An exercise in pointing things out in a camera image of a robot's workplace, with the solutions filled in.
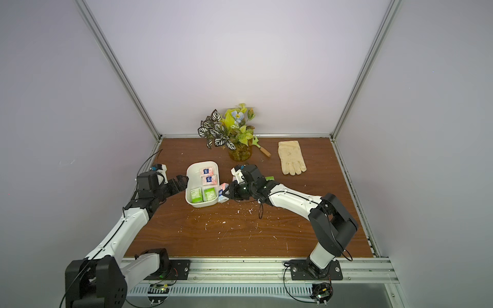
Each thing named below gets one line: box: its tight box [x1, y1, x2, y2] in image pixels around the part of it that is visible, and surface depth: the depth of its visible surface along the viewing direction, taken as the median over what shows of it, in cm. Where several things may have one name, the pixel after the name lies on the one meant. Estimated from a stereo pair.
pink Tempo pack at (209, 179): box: [200, 175, 218, 186], surface depth 99 cm
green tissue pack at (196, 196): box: [190, 187, 204, 204], surface depth 94 cm
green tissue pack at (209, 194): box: [204, 187, 217, 202], surface depth 94 cm
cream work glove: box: [277, 140, 308, 176], surface depth 112 cm
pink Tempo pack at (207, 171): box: [200, 166, 214, 176], surface depth 102 cm
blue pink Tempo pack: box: [218, 182, 230, 204], surface depth 82 cm
